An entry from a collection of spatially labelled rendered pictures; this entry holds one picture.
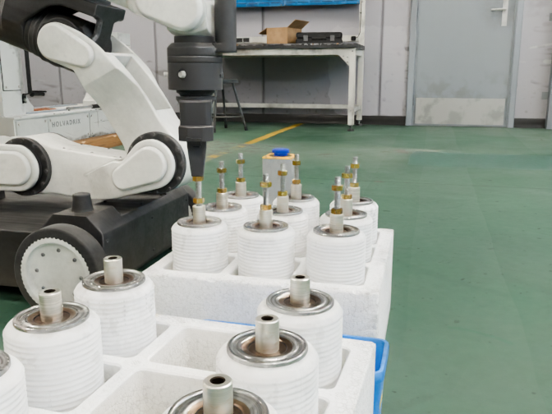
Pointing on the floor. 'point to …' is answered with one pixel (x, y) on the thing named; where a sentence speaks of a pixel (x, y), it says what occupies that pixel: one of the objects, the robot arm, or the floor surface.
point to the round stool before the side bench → (225, 107)
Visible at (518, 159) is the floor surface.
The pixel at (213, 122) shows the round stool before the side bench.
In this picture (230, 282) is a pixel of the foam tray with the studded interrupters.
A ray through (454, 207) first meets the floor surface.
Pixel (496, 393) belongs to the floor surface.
